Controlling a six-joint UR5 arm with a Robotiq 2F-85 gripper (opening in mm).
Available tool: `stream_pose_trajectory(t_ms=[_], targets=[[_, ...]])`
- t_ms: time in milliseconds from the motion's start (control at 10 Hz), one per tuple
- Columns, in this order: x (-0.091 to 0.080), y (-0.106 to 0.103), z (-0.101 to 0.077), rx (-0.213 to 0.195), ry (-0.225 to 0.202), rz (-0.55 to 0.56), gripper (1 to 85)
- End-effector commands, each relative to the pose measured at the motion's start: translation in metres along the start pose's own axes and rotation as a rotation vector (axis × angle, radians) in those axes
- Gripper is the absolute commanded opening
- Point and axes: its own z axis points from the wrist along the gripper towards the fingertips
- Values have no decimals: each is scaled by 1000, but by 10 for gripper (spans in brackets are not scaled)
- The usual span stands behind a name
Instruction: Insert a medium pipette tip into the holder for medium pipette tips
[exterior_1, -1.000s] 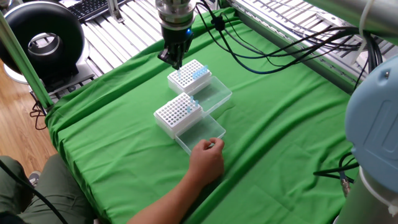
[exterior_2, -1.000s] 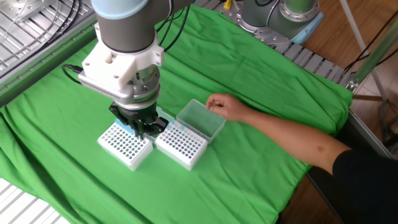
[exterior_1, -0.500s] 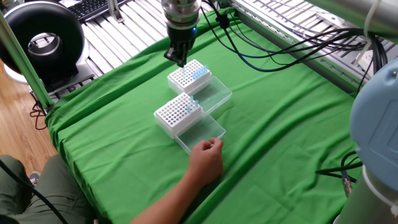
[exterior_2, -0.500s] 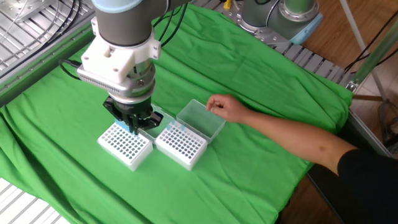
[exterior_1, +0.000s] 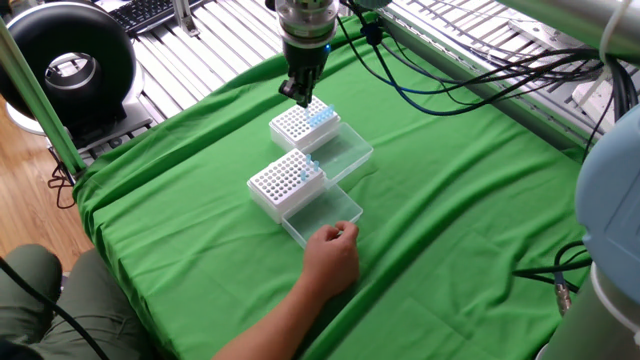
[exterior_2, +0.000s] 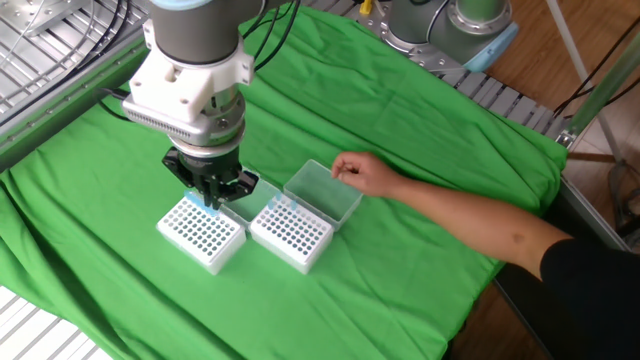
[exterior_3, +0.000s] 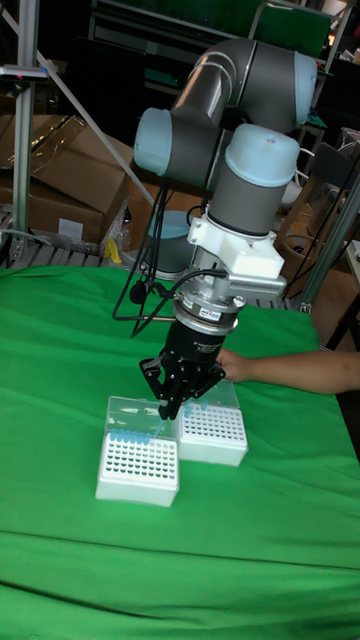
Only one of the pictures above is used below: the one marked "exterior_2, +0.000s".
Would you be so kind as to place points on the person's bare forearm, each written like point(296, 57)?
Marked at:
point(475, 220)

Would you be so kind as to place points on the silver metal plate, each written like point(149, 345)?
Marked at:
point(45, 12)

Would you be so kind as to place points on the aluminium table edge rail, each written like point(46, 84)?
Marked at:
point(595, 217)

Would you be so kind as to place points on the aluminium corner post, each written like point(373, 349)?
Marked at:
point(605, 86)

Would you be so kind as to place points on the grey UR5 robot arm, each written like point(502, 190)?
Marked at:
point(425, 25)

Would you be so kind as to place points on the white pipette tip rack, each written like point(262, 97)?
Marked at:
point(290, 240)
point(200, 240)

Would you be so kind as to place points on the thin white pole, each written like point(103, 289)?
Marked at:
point(574, 55)

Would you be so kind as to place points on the small yellow object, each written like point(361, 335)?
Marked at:
point(366, 6)

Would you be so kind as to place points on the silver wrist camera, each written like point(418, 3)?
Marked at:
point(165, 122)

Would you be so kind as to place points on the green table cloth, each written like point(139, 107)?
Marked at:
point(375, 110)

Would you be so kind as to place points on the person's hand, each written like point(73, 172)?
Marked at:
point(365, 175)

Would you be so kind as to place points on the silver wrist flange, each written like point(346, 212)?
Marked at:
point(222, 130)

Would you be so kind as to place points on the grey aluminium frame rail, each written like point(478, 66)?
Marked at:
point(50, 120)

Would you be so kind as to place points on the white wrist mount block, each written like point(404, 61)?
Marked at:
point(170, 85)

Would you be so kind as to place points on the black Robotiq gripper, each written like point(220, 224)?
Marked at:
point(210, 165)

